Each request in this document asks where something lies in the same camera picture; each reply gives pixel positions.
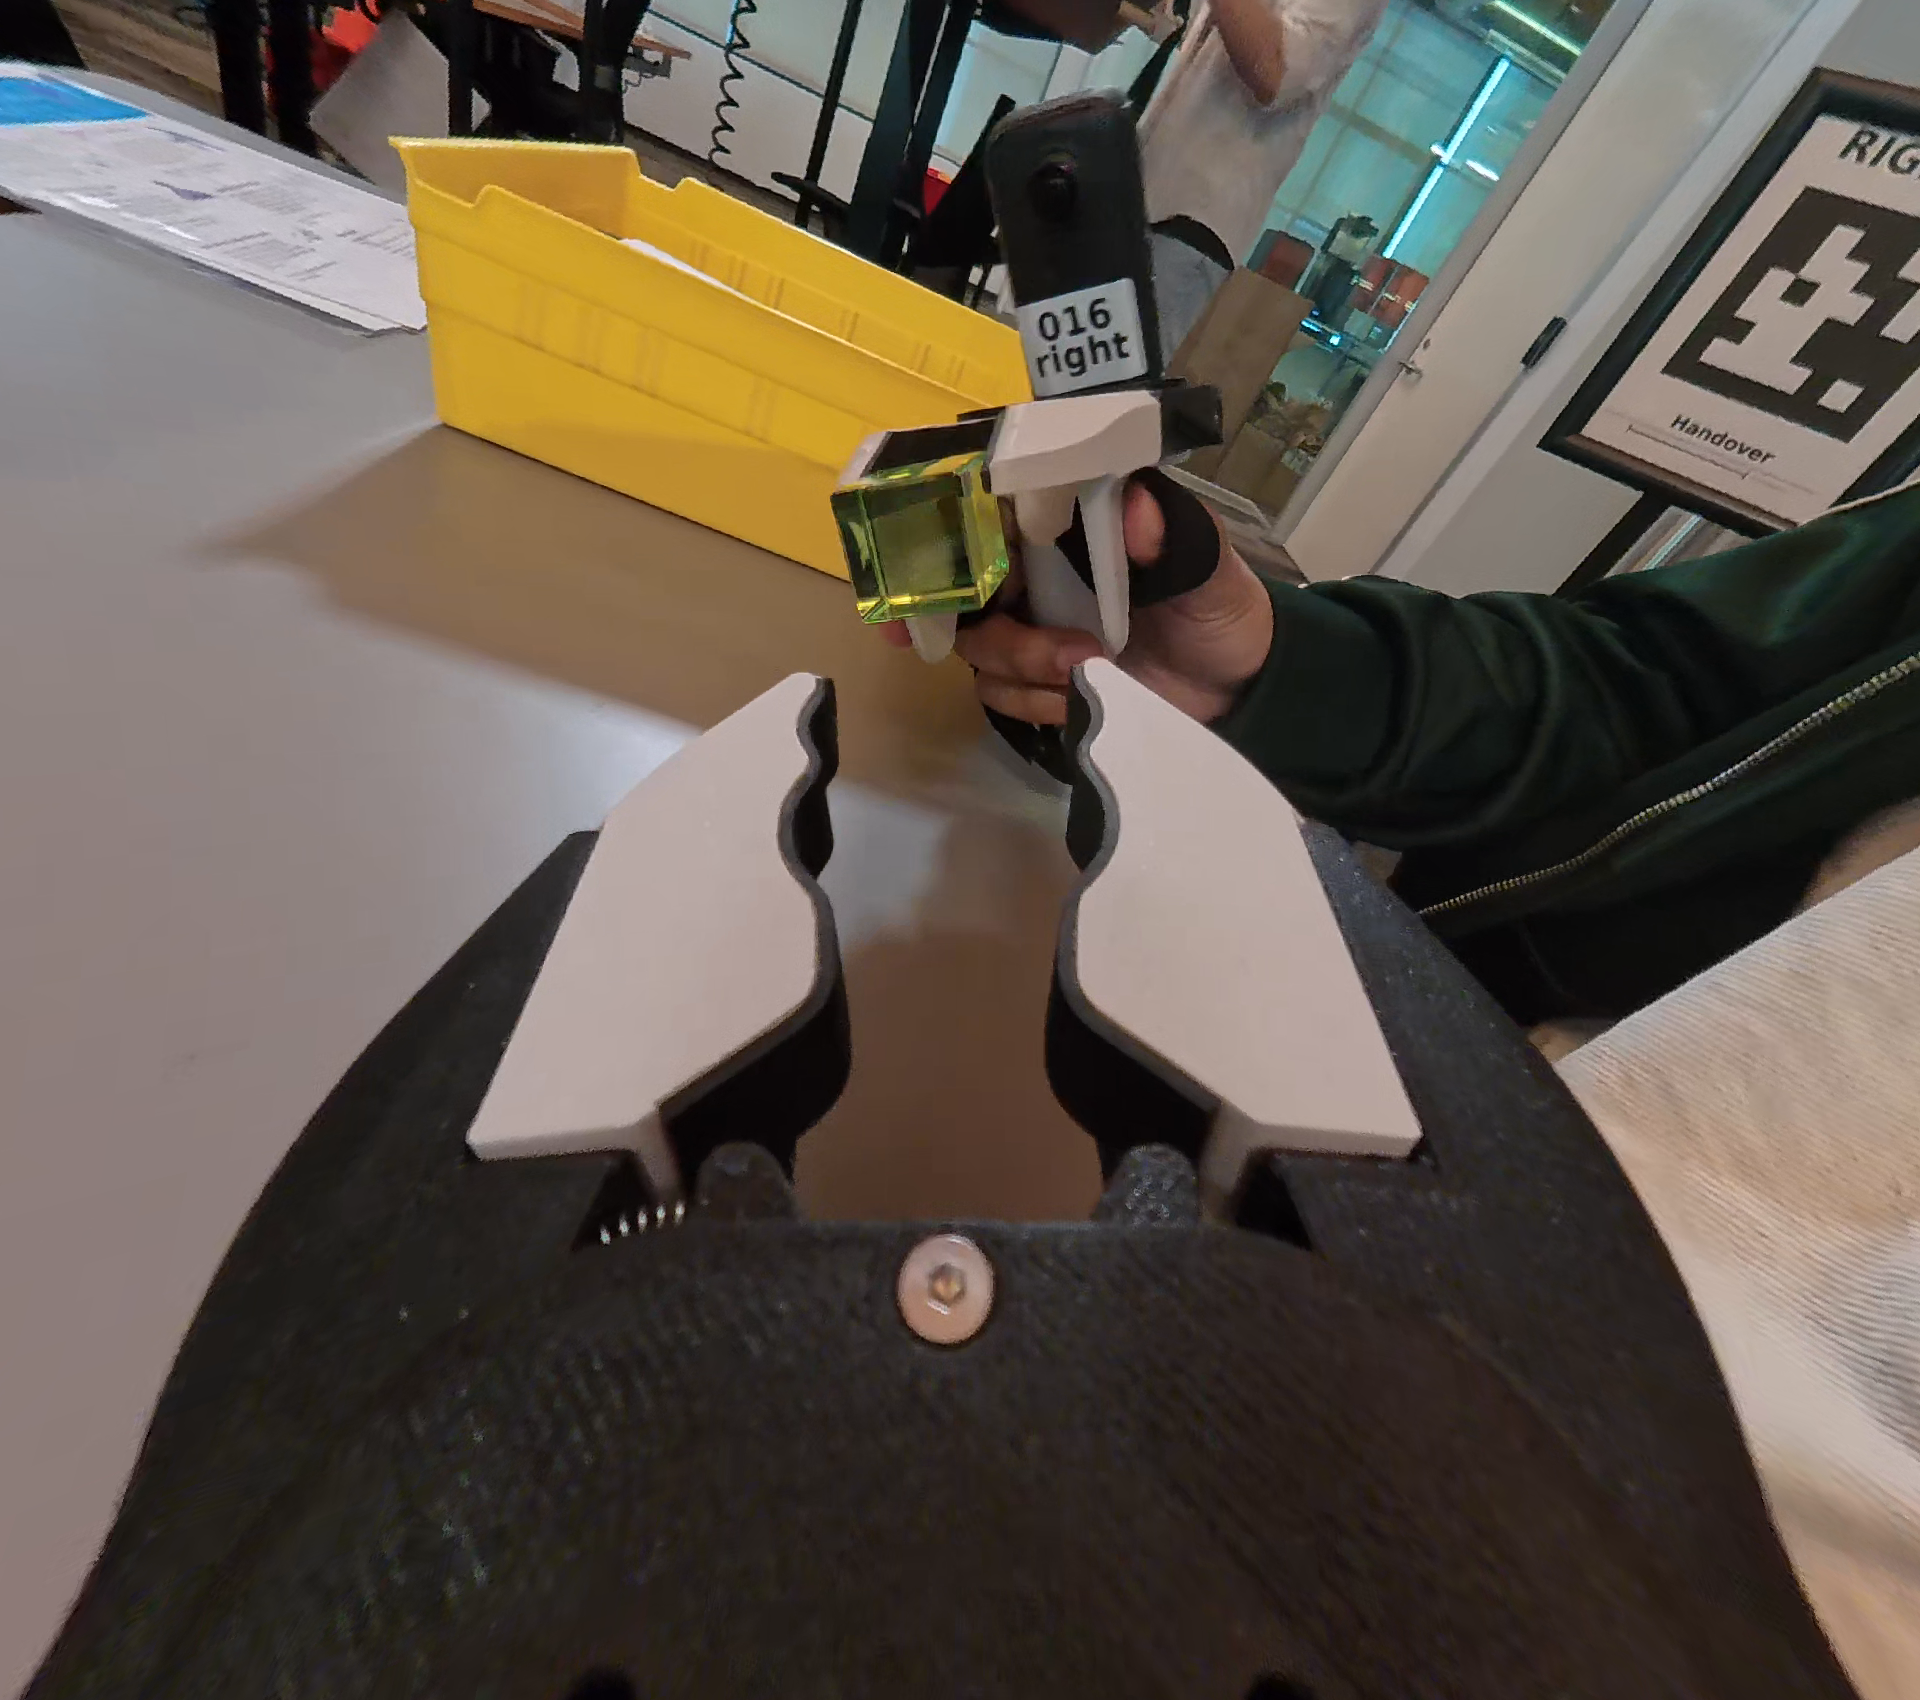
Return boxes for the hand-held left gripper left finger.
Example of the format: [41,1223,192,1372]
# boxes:
[464,673,859,1215]

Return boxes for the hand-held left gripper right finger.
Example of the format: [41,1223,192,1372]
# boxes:
[1044,656,1425,1226]

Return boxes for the green transparent cube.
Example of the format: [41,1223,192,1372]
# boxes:
[828,450,1010,630]

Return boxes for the yellow plastic bin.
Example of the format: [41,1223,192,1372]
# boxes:
[390,137,1039,578]

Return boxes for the grey desk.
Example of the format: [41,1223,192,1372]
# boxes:
[0,65,1309,1700]

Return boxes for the person's right hand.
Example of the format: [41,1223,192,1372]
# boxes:
[884,544,1278,743]

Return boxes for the dark green zip jacket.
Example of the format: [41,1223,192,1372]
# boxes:
[1387,656,1920,1028]

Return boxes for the white trousers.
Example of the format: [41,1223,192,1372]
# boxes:
[1553,814,1920,1700]

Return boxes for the framed marker sign on stand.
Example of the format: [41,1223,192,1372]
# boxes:
[1536,65,1920,592]

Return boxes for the printed paper sheet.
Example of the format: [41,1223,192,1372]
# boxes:
[0,73,431,338]

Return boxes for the coiled black cable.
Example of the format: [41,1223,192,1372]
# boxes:
[705,0,774,172]

